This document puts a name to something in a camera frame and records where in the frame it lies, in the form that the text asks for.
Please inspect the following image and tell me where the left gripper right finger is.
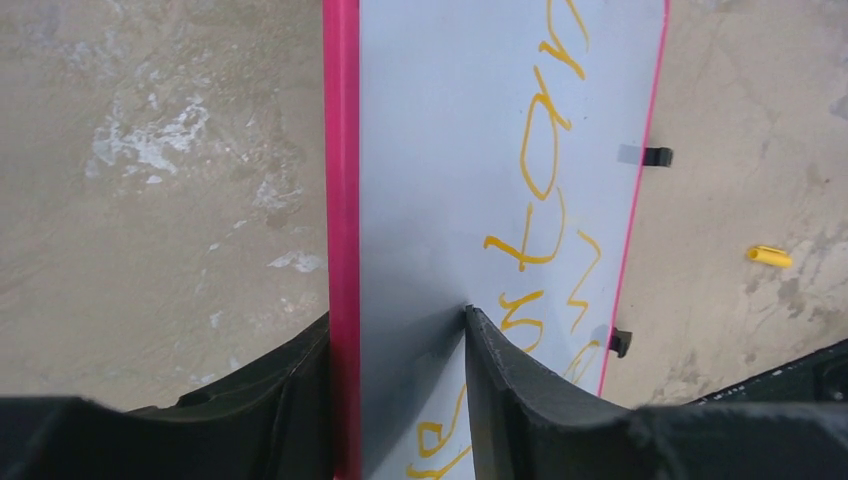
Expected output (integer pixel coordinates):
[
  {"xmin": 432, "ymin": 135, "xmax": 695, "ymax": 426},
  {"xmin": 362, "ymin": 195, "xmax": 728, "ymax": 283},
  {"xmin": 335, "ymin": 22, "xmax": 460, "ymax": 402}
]
[{"xmin": 465, "ymin": 306, "xmax": 847, "ymax": 479}]

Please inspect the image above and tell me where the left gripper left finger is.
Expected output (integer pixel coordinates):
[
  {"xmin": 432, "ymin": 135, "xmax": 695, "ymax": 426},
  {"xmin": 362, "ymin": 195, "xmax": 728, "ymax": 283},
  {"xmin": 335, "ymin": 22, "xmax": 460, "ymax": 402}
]
[{"xmin": 1, "ymin": 317, "xmax": 332, "ymax": 479}]

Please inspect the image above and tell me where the pink framed whiteboard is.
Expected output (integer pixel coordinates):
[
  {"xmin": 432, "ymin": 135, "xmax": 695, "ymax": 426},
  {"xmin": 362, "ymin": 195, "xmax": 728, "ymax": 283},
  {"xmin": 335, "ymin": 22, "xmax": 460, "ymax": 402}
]
[{"xmin": 323, "ymin": 1, "xmax": 670, "ymax": 479}]

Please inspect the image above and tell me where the yellow marker cap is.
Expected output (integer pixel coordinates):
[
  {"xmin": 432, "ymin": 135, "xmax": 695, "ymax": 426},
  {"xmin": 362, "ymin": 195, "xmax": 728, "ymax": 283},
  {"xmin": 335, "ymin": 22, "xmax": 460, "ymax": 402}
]
[{"xmin": 746, "ymin": 245, "xmax": 793, "ymax": 269}]

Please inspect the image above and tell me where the black whiteboard clip lower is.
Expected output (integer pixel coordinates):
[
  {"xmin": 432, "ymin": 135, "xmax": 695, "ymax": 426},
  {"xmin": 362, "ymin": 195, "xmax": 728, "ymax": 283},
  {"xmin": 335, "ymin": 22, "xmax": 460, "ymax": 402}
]
[{"xmin": 608, "ymin": 327, "xmax": 633, "ymax": 358}]

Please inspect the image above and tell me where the black whiteboard clip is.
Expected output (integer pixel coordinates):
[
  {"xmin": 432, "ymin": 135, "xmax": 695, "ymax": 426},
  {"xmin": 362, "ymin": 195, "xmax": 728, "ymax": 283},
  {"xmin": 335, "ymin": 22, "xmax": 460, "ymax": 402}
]
[
  {"xmin": 617, "ymin": 145, "xmax": 674, "ymax": 168},
  {"xmin": 608, "ymin": 327, "xmax": 633, "ymax": 358}
]

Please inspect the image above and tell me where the black whiteboard clip upper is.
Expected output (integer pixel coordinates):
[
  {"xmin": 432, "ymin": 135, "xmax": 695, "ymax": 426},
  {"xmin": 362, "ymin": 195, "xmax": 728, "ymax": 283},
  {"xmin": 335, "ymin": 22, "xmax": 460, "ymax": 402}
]
[{"xmin": 617, "ymin": 145, "xmax": 674, "ymax": 168}]

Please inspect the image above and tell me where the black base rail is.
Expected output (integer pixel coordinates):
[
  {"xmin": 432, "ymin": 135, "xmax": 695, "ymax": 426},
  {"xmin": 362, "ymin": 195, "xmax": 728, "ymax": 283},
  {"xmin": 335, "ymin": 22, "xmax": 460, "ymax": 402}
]
[{"xmin": 692, "ymin": 340, "xmax": 847, "ymax": 405}]

